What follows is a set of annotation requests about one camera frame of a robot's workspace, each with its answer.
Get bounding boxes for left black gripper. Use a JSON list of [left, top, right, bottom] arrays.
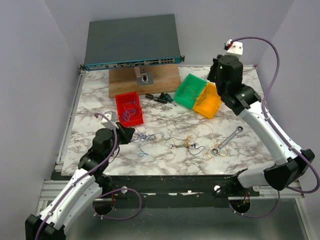
[[105, 121, 135, 159]]

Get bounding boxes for blue purple wires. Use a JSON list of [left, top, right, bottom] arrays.
[[131, 128, 201, 157]]

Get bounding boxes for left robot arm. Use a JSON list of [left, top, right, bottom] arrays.
[[25, 123, 135, 240]]

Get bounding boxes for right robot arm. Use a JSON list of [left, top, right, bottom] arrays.
[[207, 55, 315, 196]]

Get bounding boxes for red plastic bin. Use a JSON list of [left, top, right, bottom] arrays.
[[115, 91, 144, 127]]

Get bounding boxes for yellow plastic bin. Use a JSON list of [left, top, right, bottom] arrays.
[[192, 83, 222, 119]]

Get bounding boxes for black metal socket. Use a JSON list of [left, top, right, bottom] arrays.
[[145, 93, 154, 100]]

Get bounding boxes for green plastic bin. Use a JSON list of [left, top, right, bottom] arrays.
[[173, 73, 207, 109]]

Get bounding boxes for small open-end wrench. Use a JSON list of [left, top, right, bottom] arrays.
[[169, 143, 199, 149]]

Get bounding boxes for black cylindrical bit holder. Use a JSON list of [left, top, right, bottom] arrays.
[[153, 97, 168, 104]]

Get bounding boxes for wooden board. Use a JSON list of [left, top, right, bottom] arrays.
[[109, 64, 182, 98]]

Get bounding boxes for ratchet wrench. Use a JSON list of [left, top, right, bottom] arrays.
[[211, 126, 243, 156]]

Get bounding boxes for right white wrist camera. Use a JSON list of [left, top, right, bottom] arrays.
[[224, 39, 244, 59]]

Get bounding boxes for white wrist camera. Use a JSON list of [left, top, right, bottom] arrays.
[[224, 39, 244, 59], [100, 111, 117, 129]]

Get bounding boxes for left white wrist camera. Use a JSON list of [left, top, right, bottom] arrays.
[[100, 111, 117, 129]]

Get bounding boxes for green handled screwdriver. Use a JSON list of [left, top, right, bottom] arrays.
[[160, 92, 177, 106]]

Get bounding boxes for grey metal bracket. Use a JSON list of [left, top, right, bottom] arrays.
[[133, 67, 154, 86]]

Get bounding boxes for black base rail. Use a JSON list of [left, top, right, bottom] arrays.
[[92, 174, 260, 214]]

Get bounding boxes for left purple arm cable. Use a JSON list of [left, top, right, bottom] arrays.
[[33, 112, 143, 240]]

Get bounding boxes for grey network switch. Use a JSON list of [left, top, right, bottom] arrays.
[[81, 14, 185, 71]]

